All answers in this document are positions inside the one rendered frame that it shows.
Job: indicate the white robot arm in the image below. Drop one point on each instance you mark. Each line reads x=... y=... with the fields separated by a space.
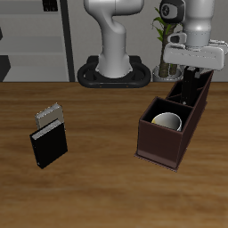
x=114 y=50

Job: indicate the dark angular object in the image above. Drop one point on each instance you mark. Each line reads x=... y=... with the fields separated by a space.
x=4 y=67

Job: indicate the dark brown desk caddy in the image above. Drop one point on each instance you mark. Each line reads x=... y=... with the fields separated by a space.
x=161 y=144

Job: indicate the white-yellow mug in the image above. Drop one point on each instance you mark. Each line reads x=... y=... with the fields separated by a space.
x=169 y=120

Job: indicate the black book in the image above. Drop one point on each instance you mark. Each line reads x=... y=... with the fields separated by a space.
x=188 y=86
x=49 y=145

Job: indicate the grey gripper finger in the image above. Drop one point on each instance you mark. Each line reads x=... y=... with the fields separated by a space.
x=198 y=73

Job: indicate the green pot plant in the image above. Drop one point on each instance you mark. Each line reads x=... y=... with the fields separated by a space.
x=164 y=63

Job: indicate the black box on shelf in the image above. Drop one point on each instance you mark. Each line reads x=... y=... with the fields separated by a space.
x=50 y=5

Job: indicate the grey shelf unit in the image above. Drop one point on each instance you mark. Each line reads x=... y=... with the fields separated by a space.
x=32 y=44

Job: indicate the grey book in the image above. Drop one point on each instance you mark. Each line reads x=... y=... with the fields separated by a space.
x=49 y=115

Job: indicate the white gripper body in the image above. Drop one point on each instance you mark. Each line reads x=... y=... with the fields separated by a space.
x=193 y=57

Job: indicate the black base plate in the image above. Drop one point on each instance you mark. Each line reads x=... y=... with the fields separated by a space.
x=89 y=77

